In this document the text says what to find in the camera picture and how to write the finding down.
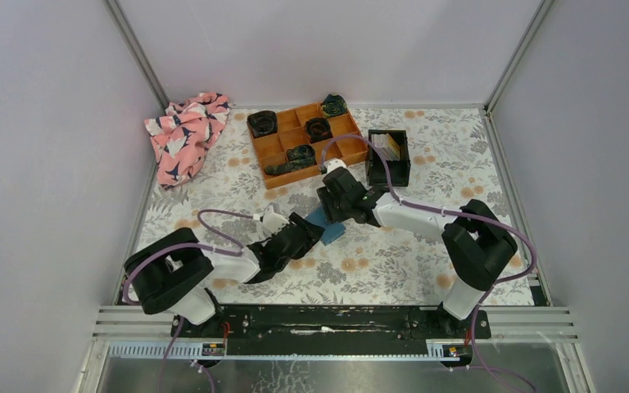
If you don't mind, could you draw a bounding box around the blue leather card holder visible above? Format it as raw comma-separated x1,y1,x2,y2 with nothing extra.
305,206,346,246

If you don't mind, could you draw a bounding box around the wooden compartment tray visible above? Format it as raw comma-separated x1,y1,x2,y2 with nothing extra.
247,103,368,189

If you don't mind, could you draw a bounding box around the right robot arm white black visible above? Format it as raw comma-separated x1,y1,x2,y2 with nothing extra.
317,167,518,337

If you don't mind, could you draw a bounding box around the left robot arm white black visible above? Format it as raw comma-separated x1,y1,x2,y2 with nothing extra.
121,206,325,337

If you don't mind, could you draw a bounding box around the black card box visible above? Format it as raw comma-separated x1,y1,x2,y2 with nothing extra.
366,129,411,187

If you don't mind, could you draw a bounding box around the stack of cards in box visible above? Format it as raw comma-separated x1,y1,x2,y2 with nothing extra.
370,133,401,161

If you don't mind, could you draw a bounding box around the rolled green tie front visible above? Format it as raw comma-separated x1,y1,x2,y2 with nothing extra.
264,145,316,176

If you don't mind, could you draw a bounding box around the rolled green tie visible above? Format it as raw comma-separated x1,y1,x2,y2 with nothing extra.
264,145,316,176
319,93,348,119

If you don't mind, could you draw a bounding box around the rolled dark tie centre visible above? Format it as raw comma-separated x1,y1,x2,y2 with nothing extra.
304,117,333,143

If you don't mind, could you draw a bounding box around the rolled dark tie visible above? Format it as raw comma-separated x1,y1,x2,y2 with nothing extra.
304,117,333,143
247,111,278,139

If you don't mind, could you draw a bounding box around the floral table mat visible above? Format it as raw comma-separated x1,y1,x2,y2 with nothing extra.
136,108,510,305

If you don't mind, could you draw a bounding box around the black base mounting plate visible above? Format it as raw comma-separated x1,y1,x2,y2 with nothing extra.
170,305,491,356

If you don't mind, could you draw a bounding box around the rolled green tie top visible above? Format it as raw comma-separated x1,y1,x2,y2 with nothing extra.
319,93,348,119

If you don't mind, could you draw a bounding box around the rolled dark tie far left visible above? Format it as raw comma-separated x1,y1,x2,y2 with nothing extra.
247,111,278,139

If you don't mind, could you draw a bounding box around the pink patterned cloth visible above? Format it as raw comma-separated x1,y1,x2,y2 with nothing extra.
144,92,230,189

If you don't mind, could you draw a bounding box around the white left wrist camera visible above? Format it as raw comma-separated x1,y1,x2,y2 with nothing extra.
260,203,289,235

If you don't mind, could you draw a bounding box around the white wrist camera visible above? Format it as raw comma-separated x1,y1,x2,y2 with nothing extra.
321,158,347,174
260,203,289,235

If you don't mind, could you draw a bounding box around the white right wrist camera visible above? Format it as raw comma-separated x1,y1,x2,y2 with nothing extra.
321,158,347,174

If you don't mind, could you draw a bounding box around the aluminium front rail frame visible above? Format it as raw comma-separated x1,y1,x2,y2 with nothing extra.
72,305,596,392

